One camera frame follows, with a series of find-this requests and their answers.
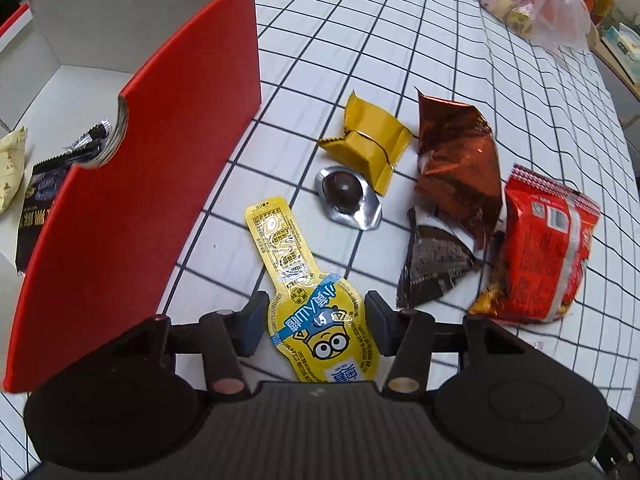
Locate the yellow snack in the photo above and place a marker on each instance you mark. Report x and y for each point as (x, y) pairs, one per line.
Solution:
(370, 135)

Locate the silver and black snack packet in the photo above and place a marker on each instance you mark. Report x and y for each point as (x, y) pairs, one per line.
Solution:
(87, 140)

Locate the cream snack packet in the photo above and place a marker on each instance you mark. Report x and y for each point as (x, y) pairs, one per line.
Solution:
(10, 170)

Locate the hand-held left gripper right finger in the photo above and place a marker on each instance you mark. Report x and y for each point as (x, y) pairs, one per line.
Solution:
(376, 322)

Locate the brown foil snack bag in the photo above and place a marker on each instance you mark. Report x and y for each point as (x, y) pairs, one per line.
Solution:
(455, 160)

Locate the tissue box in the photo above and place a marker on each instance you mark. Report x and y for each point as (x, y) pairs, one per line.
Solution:
(625, 42)

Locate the red snack bag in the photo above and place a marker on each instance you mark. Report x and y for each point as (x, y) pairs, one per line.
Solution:
(540, 250)

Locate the grey drawer cabinet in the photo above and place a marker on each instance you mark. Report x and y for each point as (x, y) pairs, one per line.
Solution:
(617, 77)

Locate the red and white cardboard box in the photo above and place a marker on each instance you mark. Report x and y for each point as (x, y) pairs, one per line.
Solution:
(150, 170)

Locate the white checked tablecloth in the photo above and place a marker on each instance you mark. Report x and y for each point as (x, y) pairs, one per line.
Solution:
(325, 35)

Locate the dark brown triangular snack packet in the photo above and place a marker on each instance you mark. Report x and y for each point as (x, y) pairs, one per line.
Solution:
(430, 265)

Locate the yellow cartoon jelly packet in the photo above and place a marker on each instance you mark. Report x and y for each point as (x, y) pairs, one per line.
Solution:
(320, 330)

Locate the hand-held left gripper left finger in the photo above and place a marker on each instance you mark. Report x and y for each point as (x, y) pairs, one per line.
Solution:
(248, 327)

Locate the pink plastic bag of sweets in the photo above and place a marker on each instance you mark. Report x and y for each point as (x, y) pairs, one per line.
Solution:
(550, 5)

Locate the silver foil chocolate ball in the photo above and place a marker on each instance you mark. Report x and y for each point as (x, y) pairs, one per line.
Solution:
(342, 187)

